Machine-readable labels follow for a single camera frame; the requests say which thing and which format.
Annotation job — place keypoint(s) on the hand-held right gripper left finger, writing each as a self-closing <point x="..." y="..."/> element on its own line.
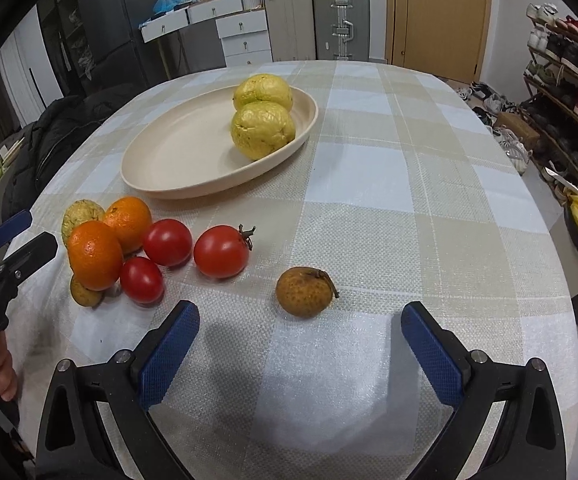
<point x="169" y="355"/>

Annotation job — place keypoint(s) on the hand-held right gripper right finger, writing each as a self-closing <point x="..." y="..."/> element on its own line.
<point x="431" y="355"/>

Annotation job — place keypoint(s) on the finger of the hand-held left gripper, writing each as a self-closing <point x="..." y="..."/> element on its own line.
<point x="13" y="227"/>
<point x="31" y="256"/>

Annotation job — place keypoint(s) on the orange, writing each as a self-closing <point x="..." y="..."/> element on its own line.
<point x="94" y="255"/>
<point x="131" y="222"/>

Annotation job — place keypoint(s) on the pale bumpy guava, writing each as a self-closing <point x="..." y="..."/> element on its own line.
<point x="80" y="215"/>

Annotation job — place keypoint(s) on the brown longan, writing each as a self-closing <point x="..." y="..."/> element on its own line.
<point x="303" y="294"/>
<point x="85" y="297"/>

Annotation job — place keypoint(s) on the red tomato with stem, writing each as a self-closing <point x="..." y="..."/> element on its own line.
<point x="221" y="252"/>

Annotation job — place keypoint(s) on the cream oval plate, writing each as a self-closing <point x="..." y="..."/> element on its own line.
<point x="184" y="150"/>

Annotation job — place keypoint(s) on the black jacket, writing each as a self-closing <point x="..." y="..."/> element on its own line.
<point x="64" y="135"/>

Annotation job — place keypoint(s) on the dark shelf cabinet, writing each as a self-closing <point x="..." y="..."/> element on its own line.
<point x="66" y="35"/>

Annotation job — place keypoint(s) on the scattered sneakers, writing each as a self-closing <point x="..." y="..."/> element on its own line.
<point x="506" y="140"/>

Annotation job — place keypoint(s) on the dark grey refrigerator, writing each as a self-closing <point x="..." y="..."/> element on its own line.
<point x="119" y="25"/>

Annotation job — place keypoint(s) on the yellow guava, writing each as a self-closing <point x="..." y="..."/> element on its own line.
<point x="264" y="132"/>
<point x="264" y="90"/>

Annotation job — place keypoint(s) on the cardboard box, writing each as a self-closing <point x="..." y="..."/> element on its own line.
<point x="516" y="127"/>

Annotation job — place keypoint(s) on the wooden shoe rack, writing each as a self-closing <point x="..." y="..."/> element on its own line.
<point x="564" y="125"/>

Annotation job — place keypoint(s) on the blue plastic bag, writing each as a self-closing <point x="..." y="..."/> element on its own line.
<point x="171" y="2"/>

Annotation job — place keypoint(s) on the white desk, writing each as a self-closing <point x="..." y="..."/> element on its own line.
<point x="199" y="10"/>

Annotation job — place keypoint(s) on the white drawer unit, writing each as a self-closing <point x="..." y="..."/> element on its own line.
<point x="244" y="35"/>

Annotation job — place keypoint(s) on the rows of shoes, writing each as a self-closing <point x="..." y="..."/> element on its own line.
<point x="569" y="55"/>

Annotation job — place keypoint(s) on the wooden door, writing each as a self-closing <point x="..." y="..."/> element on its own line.
<point x="439" y="15"/>

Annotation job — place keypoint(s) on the beige suitcase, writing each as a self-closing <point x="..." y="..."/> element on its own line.
<point x="289" y="20"/>

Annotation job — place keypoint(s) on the silver suitcase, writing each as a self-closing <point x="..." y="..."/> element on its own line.
<point x="341" y="20"/>

